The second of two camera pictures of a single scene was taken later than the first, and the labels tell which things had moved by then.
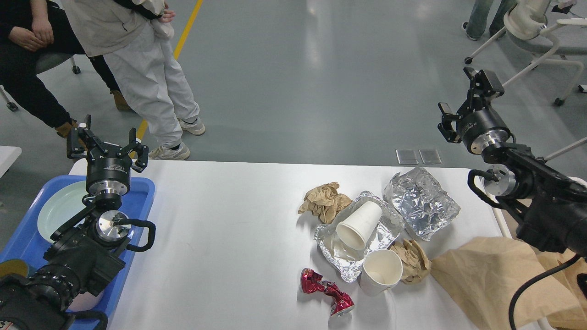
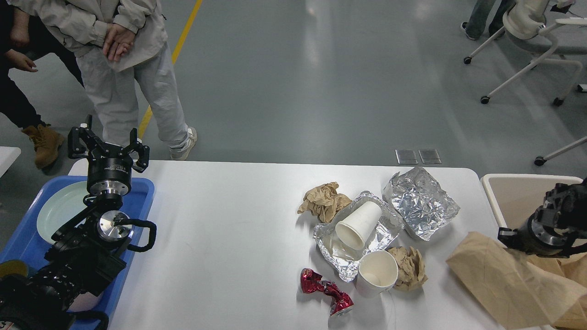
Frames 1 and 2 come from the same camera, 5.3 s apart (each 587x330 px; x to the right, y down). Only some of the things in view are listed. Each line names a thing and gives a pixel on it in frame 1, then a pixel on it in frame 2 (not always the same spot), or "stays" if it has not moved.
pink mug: (84, 301) stays
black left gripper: (107, 174) stays
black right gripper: (482, 128) -> (523, 239)
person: (29, 29) -> (23, 37)
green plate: (63, 206) stays
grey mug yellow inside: (14, 266) stays
